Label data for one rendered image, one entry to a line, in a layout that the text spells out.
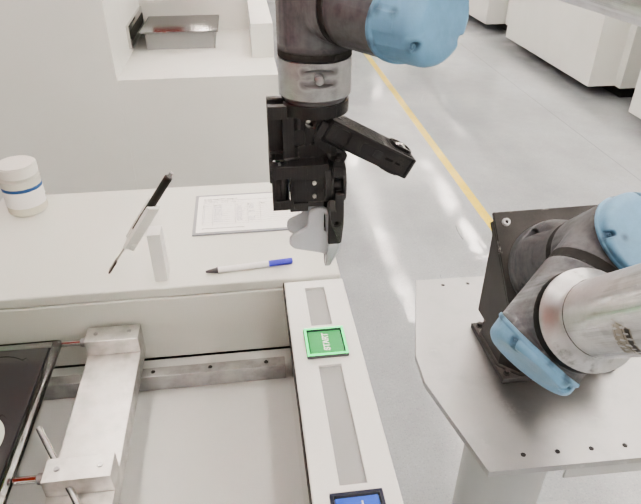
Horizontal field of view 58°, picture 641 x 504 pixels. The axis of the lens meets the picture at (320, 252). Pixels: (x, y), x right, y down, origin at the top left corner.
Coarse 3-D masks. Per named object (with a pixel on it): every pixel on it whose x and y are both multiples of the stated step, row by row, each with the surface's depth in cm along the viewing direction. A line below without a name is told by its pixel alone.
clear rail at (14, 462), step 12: (60, 348) 88; (48, 360) 85; (48, 372) 84; (36, 396) 80; (36, 408) 78; (24, 420) 76; (24, 432) 75; (24, 444) 73; (12, 456) 71; (12, 468) 70; (0, 492) 67
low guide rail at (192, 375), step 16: (160, 368) 91; (176, 368) 91; (192, 368) 91; (208, 368) 91; (224, 368) 91; (240, 368) 91; (256, 368) 92; (272, 368) 92; (48, 384) 89; (64, 384) 89; (144, 384) 91; (160, 384) 91; (176, 384) 91; (192, 384) 92; (208, 384) 92
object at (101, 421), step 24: (96, 360) 89; (120, 360) 89; (96, 384) 85; (120, 384) 85; (96, 408) 81; (120, 408) 81; (72, 432) 77; (96, 432) 77; (120, 432) 77; (72, 456) 74; (120, 456) 74; (120, 480) 73
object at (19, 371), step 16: (0, 352) 87; (16, 352) 87; (32, 352) 87; (48, 352) 88; (0, 368) 85; (16, 368) 85; (32, 368) 84; (0, 384) 82; (16, 384) 82; (32, 384) 82; (0, 400) 79; (16, 400) 79; (0, 416) 77; (16, 416) 77; (16, 432) 75; (0, 448) 73; (0, 464) 71; (0, 480) 69
